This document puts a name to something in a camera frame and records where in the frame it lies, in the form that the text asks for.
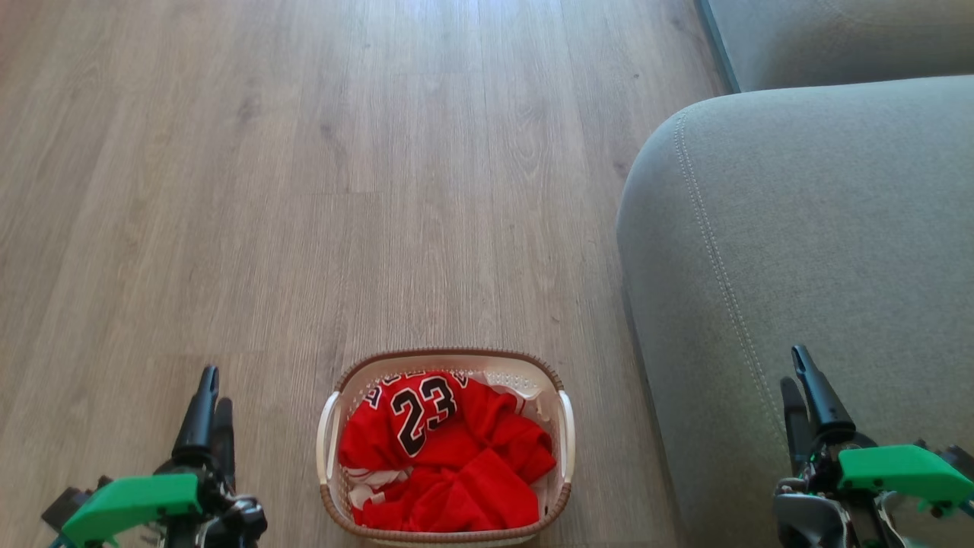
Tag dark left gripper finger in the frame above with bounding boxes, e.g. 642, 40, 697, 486
213, 397, 236, 488
173, 365, 220, 467

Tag grey fabric sofa section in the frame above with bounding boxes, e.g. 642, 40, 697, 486
699, 0, 974, 94

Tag white laundry basket brown rim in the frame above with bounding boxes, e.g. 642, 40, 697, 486
316, 349, 576, 548

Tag red shorts white trim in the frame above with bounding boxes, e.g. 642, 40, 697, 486
352, 377, 558, 533

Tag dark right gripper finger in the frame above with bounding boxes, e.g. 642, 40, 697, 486
791, 345, 858, 441
780, 377, 814, 477

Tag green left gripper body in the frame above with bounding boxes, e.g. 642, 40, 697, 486
62, 457, 231, 546

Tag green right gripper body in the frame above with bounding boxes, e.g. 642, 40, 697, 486
791, 430, 974, 512

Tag red jersey number 23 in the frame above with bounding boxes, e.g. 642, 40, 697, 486
339, 371, 492, 488

